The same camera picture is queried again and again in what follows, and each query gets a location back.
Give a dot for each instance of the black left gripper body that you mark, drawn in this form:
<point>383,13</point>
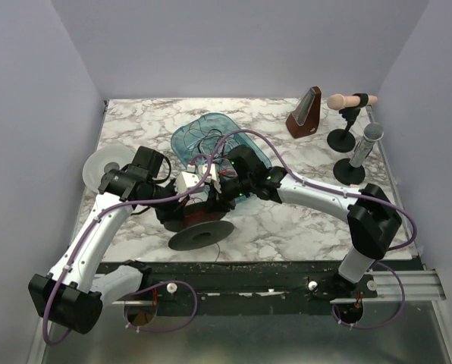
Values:
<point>169,214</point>

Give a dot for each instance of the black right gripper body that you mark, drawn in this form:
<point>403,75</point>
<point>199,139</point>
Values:
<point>226,188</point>

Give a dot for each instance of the dark grey perforated spool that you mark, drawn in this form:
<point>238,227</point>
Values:
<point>201,228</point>

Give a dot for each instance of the teal transparent plastic bin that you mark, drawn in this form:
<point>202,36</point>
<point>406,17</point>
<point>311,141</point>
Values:
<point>199,137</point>

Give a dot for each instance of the brown wooden metronome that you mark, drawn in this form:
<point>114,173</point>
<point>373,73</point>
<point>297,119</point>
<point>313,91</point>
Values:
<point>304,120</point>

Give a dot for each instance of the black stand of silver microphone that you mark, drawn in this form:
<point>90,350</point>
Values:
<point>346,174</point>

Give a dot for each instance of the silver mesh microphone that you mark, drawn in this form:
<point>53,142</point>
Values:
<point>372,133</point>

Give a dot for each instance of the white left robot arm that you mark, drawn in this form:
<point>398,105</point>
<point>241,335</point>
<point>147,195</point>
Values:
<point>70,295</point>

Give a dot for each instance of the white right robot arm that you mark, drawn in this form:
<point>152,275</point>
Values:
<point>372,220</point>

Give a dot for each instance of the white perforated spool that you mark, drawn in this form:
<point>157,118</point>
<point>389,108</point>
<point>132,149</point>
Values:
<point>102,161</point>

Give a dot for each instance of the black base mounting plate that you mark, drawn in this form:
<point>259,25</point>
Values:
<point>262,288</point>

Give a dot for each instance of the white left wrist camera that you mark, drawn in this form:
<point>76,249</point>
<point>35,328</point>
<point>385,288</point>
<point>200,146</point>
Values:
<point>188,183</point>

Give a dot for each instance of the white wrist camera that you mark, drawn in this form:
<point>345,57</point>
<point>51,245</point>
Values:
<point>209,176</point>
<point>188,183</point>

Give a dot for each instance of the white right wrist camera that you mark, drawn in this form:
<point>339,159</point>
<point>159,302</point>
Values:
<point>209,176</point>

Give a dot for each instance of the aluminium rail frame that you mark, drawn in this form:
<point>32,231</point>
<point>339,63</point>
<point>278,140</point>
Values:
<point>401,327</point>

